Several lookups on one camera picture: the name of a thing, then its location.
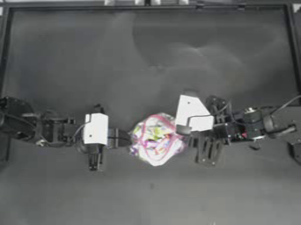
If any clear bag with pink zip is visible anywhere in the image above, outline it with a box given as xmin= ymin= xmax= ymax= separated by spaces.
xmin=128 ymin=112 xmax=186 ymax=167

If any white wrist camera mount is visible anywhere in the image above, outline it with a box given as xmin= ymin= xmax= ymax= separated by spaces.
xmin=174 ymin=94 xmax=215 ymax=133
xmin=83 ymin=112 xmax=111 ymax=146

